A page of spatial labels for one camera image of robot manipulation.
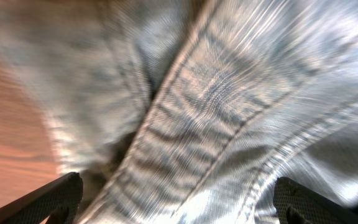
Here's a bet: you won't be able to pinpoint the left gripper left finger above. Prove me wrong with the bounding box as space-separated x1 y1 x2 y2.
0 172 83 224

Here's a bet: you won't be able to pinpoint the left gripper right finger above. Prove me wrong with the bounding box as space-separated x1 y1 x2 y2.
273 177 358 224

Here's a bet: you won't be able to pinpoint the light blue denim shorts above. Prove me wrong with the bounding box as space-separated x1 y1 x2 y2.
0 0 358 223

